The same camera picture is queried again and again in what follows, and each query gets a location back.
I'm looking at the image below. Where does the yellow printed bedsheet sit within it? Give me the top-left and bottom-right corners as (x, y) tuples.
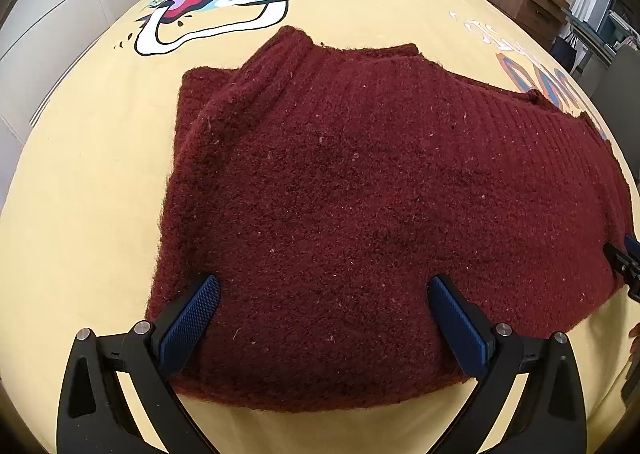
(0, 0), (640, 454)

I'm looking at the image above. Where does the wooden drawer cabinet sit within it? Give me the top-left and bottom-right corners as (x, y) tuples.
(484, 0), (572, 48)

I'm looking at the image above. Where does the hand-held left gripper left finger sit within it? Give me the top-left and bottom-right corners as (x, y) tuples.
(56, 274), (221, 454)

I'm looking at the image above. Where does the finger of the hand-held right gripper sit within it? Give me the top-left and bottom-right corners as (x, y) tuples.
(602, 234), (640, 305)

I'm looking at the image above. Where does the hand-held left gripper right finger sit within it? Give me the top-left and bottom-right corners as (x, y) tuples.
(427, 275), (588, 454)

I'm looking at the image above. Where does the dark bag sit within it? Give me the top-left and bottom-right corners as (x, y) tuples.
(551, 32), (590, 75)

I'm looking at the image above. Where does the dark red knit sweater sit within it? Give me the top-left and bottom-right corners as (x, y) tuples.
(145, 26), (636, 412)

